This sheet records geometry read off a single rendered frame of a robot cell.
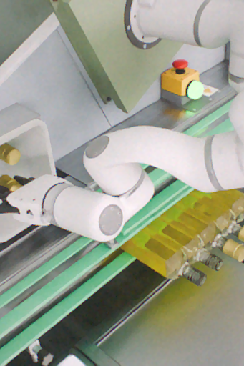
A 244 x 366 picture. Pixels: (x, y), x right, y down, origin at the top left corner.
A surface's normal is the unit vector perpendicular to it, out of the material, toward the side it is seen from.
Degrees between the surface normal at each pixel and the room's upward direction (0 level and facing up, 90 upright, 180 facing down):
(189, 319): 90
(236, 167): 71
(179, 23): 89
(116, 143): 100
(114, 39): 4
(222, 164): 78
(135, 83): 4
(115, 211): 17
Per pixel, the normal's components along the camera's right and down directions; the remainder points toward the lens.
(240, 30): -0.72, 0.40
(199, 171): -0.42, 0.26
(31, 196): -0.33, -0.79
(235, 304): -0.08, -0.79
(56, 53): 0.71, 0.39
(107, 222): 0.68, 0.17
